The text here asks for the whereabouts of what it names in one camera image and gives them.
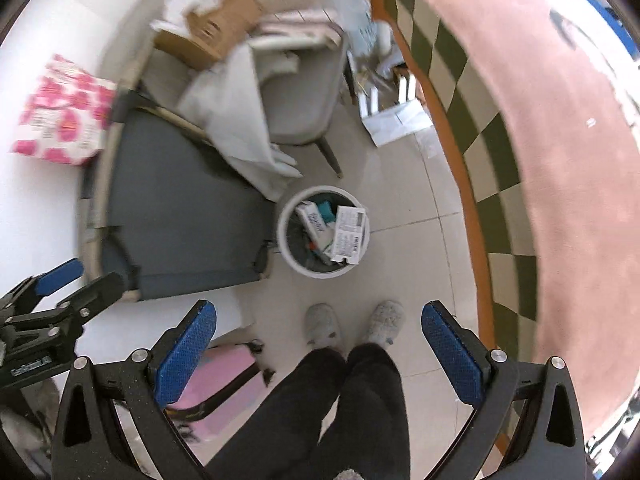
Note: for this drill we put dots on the left black trouser leg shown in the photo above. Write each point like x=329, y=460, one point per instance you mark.
x=277, y=441

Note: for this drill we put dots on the white flat carton on floor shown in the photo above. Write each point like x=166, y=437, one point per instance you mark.
x=397, y=122

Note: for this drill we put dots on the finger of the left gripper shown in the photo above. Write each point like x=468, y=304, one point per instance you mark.
x=81, y=306
x=25, y=296

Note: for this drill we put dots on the grey slipper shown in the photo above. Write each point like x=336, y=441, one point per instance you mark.
x=385, y=324
x=322, y=329

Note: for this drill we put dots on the brown SF cardboard box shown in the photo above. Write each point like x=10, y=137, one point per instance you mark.
x=202, y=32

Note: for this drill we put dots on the black trouser leg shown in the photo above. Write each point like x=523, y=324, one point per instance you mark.
x=277, y=441
x=369, y=437

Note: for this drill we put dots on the white cloth on chair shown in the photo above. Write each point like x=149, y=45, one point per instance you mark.
x=225, y=101

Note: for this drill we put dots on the pink cat table mat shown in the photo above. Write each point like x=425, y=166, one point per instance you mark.
x=536, y=103

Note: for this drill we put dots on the white round trash bin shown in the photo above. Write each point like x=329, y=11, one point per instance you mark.
x=295, y=245

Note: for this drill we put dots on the grey padded chair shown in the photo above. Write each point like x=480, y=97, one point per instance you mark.
x=300, y=90

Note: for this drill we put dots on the long white Doctor box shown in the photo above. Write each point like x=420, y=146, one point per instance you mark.
x=317, y=230

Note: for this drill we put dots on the left grey slipper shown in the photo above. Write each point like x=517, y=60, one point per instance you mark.
x=322, y=329

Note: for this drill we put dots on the dark grey folding cot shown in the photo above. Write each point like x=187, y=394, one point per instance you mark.
x=162, y=208

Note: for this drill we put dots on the right grey slipper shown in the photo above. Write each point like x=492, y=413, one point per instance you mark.
x=385, y=324

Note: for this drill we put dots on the pink suitcase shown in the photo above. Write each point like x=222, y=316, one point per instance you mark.
x=227, y=381

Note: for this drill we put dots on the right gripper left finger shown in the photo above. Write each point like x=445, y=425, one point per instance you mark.
x=89, y=442

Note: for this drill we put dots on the right black trouser leg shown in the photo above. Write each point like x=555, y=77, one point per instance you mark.
x=369, y=437

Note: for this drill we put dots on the white printed medicine box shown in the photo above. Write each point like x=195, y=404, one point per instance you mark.
x=349, y=230

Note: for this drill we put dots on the pink floral tissue pack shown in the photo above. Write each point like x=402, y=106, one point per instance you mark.
x=65, y=120

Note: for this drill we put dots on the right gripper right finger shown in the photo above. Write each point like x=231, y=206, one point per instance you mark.
x=547, y=443

